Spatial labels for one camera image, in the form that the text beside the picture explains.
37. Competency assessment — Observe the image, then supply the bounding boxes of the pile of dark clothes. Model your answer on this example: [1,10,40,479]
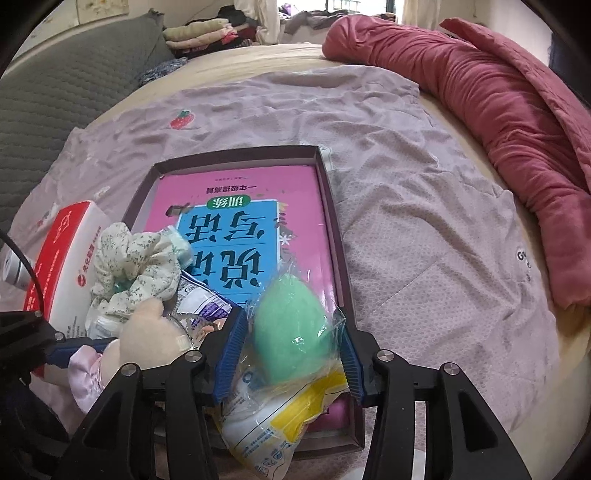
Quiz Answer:
[216,4,260,47]

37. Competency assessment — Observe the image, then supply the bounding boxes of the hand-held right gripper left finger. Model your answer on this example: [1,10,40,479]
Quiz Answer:
[58,308,249,480]

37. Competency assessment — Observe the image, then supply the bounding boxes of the white and yellow snack bag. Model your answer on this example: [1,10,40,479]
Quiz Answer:
[219,364,350,480]

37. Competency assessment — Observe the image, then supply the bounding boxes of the pink duvet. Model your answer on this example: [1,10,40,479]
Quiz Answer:
[321,16,591,311]

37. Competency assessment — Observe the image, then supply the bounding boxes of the plush bear pink dress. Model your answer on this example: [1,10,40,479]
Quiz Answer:
[67,298,198,416]

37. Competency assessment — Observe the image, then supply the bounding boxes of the black television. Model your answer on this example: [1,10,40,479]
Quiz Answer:
[549,28,579,81]

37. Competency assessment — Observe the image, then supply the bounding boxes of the dark patterned cloth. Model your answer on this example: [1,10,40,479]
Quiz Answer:
[137,56,188,87]

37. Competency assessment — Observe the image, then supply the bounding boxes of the cream curtain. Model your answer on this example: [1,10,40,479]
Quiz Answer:
[232,0,281,47]

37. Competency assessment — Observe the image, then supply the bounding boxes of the grey quilted headboard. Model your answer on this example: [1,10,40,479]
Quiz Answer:
[0,9,175,222]

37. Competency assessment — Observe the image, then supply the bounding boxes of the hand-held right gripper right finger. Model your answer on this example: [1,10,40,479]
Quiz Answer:
[332,309,532,480]

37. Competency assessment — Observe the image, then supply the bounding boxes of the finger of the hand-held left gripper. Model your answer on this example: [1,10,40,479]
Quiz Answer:
[45,337,119,368]

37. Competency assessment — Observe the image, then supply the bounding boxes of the pink book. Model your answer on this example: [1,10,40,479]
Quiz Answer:
[147,164,345,433]
[121,145,366,463]

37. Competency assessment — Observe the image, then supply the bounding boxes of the folded cream towel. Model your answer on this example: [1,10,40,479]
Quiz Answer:
[163,21,228,43]

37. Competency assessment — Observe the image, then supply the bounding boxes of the black cable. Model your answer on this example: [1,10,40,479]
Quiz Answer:
[0,230,52,325]

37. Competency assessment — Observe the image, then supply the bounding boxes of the clothes on window sill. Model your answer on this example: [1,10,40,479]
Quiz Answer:
[279,2,399,32]

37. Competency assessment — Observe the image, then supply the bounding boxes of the folded pink towel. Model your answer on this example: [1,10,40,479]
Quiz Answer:
[166,32,242,52]

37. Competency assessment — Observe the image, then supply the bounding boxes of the tree wall painting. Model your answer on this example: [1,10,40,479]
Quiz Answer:
[75,0,154,25]

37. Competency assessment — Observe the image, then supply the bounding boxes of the white floral scrunchie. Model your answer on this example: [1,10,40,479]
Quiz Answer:
[89,222,184,320]

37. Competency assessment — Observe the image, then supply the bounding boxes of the purple printed blanket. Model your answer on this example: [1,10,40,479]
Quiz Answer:
[9,67,563,480]

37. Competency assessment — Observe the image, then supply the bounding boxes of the green sponge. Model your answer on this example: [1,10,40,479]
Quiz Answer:
[248,271,345,389]

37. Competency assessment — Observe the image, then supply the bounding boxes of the red tissue box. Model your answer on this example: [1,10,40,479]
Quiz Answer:
[24,200,122,378]

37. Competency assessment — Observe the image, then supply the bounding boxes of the beige bed sheet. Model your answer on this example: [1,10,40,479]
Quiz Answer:
[175,43,522,195]

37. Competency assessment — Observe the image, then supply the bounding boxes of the blue and white packet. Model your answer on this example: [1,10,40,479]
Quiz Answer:
[174,271,237,339]

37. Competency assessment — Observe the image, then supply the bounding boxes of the white jar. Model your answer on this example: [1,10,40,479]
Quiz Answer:
[0,247,36,291]

